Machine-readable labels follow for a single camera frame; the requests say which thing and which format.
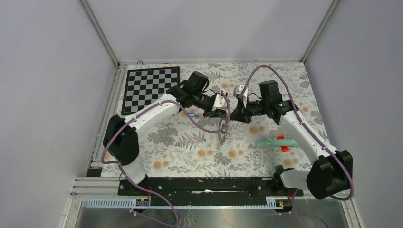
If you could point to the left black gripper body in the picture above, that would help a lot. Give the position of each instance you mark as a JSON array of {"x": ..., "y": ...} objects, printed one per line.
[{"x": 203, "y": 101}]

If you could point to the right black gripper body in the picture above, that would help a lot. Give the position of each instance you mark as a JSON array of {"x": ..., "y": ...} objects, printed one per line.
[{"x": 255, "y": 108}]

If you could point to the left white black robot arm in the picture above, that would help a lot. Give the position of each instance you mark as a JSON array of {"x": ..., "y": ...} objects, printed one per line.
[{"x": 121, "y": 139}]

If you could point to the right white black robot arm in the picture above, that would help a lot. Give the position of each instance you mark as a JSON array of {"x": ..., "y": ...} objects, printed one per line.
[{"x": 331, "y": 170}]

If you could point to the floral table mat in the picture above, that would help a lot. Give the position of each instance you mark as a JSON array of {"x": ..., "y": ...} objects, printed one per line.
[{"x": 182, "y": 147}]

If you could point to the teal cylindrical tool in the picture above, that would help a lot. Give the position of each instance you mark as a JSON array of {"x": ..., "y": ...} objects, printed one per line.
[{"x": 278, "y": 143}]

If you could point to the orange plastic piece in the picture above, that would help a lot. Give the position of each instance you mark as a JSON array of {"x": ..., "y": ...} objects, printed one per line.
[{"x": 283, "y": 148}]

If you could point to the black white checkerboard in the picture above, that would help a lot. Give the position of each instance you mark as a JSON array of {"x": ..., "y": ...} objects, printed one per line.
[{"x": 145, "y": 86}]

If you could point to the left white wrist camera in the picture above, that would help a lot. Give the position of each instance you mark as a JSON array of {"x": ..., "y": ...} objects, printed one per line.
[{"x": 219, "y": 103}]

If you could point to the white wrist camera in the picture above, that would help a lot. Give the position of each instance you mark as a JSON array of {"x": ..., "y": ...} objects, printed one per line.
[
  {"x": 241, "y": 93},
  {"x": 219, "y": 103}
]

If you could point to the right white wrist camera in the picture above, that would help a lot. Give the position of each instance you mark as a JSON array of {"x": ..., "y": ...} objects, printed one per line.
[{"x": 241, "y": 93}]

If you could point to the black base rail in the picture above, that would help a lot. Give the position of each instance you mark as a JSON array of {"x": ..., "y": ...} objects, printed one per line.
[{"x": 188, "y": 188}]

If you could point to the slotted cable duct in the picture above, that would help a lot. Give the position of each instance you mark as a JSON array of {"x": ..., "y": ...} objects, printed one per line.
[{"x": 203, "y": 202}]

